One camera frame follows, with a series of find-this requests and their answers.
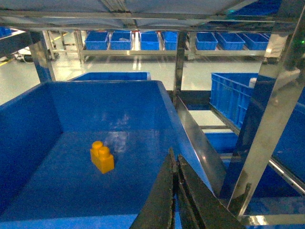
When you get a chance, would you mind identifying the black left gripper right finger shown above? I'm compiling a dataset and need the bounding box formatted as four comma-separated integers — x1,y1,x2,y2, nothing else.
177,155,245,229

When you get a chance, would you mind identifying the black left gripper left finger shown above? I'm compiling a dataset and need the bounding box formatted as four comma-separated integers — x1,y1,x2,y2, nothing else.
130,148,176,229

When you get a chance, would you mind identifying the yellow toy building block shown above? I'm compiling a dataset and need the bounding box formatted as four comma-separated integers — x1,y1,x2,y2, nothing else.
90,141,114,174

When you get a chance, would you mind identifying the blue bin left shelf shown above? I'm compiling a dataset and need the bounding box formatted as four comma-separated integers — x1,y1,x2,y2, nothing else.
0,81,208,229

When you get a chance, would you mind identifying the large blue bin on rack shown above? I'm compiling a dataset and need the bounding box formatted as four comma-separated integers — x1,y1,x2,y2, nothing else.
244,89,305,198

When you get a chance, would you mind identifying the stainless steel rack frame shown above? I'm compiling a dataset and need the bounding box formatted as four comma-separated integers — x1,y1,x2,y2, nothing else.
0,0,305,229

